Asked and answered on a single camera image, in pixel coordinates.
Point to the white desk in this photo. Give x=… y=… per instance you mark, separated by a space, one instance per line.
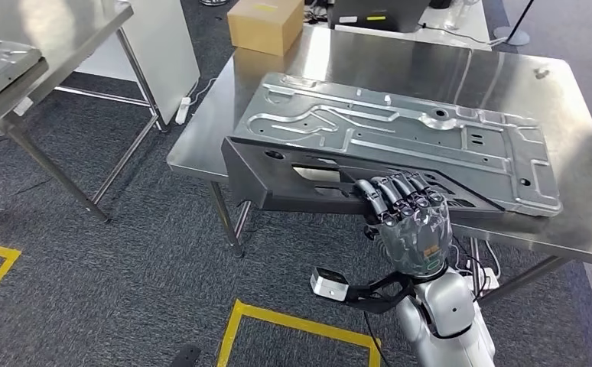
x=435 y=35

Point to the stainless steel workbench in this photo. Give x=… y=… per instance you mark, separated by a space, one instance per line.
x=377 y=61

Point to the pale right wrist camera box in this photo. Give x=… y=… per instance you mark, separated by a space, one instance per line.
x=329 y=286

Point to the dark grey laptop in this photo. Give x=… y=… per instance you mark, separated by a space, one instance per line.
x=377 y=15

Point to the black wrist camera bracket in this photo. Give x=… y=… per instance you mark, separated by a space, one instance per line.
x=382 y=299

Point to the grey round stanchion base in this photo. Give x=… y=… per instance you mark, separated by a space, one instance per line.
x=511 y=36

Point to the stainless steel table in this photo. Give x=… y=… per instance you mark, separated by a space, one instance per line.
x=73 y=30

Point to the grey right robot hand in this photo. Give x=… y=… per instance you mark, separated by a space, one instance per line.
x=417 y=238

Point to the white partition panel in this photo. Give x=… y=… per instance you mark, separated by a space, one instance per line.
x=164 y=61

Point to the black plastic panel part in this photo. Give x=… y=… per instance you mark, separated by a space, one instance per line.
x=255 y=177

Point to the brown cardboard box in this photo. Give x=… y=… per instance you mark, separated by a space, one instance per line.
x=260 y=30

